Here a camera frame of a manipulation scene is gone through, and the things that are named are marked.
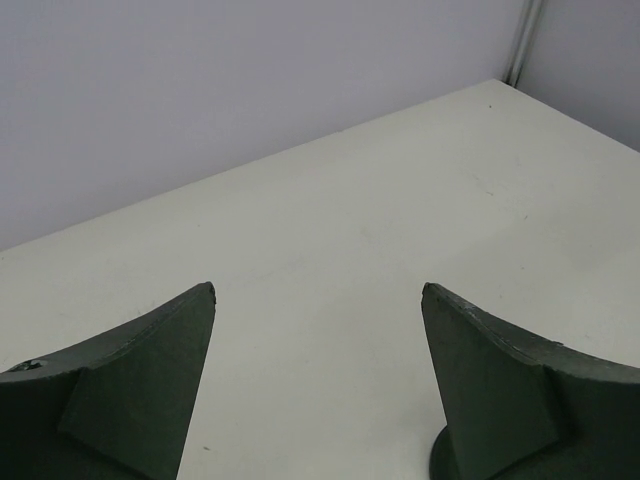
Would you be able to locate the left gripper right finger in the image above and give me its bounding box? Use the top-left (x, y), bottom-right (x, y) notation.
top-left (421, 283), bottom-right (639, 479)

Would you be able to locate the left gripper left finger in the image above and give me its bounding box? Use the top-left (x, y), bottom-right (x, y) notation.
top-left (1, 282), bottom-right (216, 479)

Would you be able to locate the right aluminium frame post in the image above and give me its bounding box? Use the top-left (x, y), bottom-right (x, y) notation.
top-left (502, 0), bottom-right (547, 88)

